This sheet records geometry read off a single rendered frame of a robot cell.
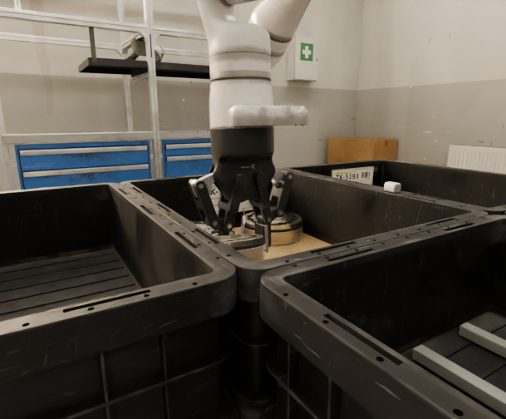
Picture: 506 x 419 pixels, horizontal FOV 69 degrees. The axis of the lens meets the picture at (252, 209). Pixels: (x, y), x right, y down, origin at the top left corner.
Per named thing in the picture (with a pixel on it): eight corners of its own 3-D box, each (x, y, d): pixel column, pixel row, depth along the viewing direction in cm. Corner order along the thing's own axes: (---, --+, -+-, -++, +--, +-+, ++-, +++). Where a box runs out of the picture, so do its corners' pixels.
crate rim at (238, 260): (118, 196, 57) (116, 181, 57) (277, 179, 72) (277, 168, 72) (248, 308, 24) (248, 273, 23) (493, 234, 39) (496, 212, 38)
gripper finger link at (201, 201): (194, 176, 43) (216, 217, 45) (181, 184, 42) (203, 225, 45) (203, 179, 41) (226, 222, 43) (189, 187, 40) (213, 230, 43)
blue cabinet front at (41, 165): (29, 244, 210) (13, 145, 196) (154, 225, 246) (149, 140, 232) (29, 245, 207) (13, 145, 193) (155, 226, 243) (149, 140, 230)
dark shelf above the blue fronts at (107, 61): (79, 75, 243) (77, 65, 241) (238, 83, 303) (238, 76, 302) (89, 67, 206) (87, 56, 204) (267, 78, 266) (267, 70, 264)
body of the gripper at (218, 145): (256, 122, 49) (257, 192, 51) (196, 123, 44) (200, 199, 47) (290, 120, 42) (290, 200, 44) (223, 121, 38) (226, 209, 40)
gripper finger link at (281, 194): (288, 170, 46) (272, 214, 46) (299, 175, 47) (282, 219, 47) (277, 169, 49) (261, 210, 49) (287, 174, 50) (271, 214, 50)
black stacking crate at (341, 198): (125, 254, 60) (118, 185, 57) (276, 227, 74) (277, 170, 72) (249, 426, 27) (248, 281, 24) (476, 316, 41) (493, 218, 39)
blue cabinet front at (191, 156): (166, 224, 250) (161, 140, 236) (256, 210, 286) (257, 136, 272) (167, 224, 247) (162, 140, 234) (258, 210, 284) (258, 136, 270)
